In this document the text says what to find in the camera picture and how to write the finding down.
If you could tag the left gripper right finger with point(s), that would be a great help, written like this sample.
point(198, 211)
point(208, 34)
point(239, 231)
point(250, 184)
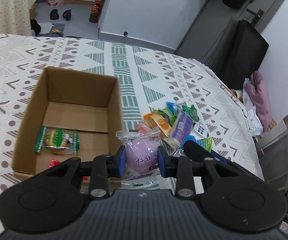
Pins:
point(179, 168)

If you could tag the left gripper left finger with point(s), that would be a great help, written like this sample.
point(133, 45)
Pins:
point(103, 168)

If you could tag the light green candy packet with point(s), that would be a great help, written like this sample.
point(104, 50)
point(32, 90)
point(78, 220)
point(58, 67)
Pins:
point(205, 143)

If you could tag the black sesame cake packet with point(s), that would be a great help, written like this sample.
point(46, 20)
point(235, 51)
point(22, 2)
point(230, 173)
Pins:
point(201, 129)

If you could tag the purple wafer packet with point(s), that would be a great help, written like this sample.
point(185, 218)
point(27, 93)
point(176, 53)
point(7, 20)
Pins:
point(182, 127)

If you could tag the red candy bar packet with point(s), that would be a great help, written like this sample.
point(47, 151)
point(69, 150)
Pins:
point(55, 162)

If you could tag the pink snack packet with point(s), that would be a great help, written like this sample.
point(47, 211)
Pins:
point(146, 130)

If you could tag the orange cracker packet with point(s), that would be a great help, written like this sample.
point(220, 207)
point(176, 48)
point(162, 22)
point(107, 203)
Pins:
point(155, 119)

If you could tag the dark green candy packet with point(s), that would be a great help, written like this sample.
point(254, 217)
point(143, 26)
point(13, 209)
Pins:
point(192, 112)

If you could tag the green pastry packet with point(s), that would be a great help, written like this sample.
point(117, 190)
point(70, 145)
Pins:
point(58, 140)

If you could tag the blue candy packet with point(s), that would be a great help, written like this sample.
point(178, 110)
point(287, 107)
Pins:
point(172, 106)

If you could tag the brown cardboard box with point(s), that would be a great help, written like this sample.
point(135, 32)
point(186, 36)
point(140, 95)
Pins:
point(70, 99)

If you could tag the white bedside table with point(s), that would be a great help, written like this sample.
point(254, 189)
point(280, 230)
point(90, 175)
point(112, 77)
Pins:
point(272, 149)

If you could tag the patterned bed blanket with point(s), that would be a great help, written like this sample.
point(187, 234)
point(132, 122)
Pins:
point(148, 79)

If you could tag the blue floor mat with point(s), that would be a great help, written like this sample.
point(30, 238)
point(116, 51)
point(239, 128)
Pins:
point(49, 29)

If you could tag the dark red sauce bottle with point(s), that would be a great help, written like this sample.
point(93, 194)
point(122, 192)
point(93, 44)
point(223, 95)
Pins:
point(95, 12)

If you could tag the right black slipper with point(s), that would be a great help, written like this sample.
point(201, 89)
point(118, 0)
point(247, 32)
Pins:
point(67, 15)

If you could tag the black slipper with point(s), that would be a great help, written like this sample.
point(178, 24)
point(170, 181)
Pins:
point(54, 15)
point(67, 15)

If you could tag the left black slipper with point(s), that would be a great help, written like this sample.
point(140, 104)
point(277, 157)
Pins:
point(54, 15)

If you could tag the small cardboard box on floor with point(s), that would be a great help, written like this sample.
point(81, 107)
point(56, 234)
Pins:
point(33, 11)

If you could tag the pack of water bottles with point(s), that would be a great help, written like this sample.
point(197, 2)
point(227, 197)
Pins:
point(55, 3)

